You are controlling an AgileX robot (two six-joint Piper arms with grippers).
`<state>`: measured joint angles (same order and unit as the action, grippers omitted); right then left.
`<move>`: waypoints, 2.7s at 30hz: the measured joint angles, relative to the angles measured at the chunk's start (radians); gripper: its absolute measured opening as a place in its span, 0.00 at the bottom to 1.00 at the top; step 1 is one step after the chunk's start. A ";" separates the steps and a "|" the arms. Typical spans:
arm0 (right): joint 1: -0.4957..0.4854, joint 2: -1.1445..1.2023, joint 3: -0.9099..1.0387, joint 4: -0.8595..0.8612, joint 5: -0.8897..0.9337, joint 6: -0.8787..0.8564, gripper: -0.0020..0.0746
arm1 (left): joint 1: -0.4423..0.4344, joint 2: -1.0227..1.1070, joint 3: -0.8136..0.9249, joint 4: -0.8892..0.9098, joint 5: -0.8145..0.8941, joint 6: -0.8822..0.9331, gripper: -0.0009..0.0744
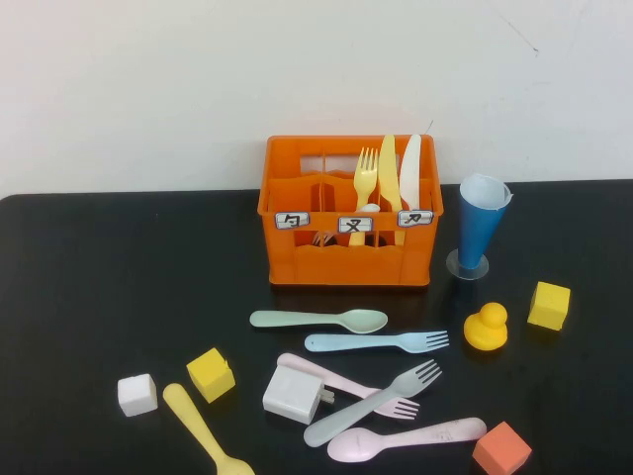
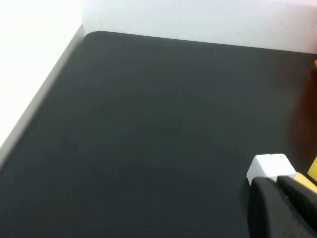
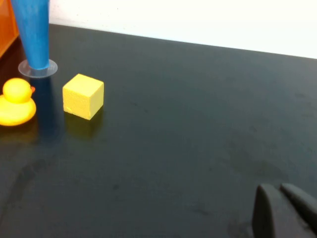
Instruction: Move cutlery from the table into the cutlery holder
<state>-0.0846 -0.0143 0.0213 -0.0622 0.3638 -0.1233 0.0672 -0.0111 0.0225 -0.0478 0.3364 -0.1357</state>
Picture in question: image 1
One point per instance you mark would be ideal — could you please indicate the pink plastic fork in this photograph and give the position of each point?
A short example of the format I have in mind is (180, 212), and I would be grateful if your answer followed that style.
(341, 381)

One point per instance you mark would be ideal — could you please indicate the grey plastic fork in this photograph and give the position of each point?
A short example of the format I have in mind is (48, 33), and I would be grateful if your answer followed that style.
(361, 410)

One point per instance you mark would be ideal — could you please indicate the orange plastic cutlery holder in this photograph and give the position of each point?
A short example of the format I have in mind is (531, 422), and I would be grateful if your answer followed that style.
(346, 267)

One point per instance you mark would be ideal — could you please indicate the beige plastic fork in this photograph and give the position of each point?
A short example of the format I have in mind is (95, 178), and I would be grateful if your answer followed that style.
(322, 239)

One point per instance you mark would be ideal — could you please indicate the white plastic spoon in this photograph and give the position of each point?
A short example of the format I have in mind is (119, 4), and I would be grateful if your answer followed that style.
(368, 208)

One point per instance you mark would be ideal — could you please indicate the yellow plastic fork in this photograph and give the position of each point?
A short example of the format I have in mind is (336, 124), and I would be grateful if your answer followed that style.
(365, 180)

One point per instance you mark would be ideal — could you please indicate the green plastic spoon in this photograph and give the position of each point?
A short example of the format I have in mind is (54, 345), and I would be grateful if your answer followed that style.
(316, 320)

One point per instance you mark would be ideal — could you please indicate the yellow plastic knife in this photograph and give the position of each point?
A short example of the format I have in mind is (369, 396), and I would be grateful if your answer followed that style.
(388, 173)

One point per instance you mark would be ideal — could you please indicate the white plastic knife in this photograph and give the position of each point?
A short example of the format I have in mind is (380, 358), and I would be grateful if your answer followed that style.
(410, 173)

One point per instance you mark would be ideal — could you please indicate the blue plastic fork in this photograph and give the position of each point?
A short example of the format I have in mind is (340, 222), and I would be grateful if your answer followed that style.
(366, 341)

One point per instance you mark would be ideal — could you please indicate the white charger adapter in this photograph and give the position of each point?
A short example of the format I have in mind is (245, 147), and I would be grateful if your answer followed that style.
(292, 394)

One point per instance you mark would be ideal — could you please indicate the blue paper cone cup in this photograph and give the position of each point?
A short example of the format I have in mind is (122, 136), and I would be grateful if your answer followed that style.
(477, 227)

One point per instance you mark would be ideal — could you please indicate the yellow foam cube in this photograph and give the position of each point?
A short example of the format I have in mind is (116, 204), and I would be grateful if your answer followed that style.
(210, 376)
(548, 307)

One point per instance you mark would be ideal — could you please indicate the yellow rubber duck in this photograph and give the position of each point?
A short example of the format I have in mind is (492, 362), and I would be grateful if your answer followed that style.
(487, 331)

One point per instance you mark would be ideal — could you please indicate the pink plastic spoon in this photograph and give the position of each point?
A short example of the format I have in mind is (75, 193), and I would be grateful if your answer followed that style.
(395, 439)

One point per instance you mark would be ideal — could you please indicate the yellow plastic spoon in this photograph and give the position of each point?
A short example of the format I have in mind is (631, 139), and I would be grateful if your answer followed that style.
(193, 425)

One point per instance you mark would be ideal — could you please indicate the white foam cube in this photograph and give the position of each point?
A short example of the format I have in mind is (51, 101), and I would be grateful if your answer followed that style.
(137, 395)

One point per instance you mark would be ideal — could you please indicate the orange foam cube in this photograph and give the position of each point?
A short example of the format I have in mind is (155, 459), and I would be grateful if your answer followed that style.
(500, 449)

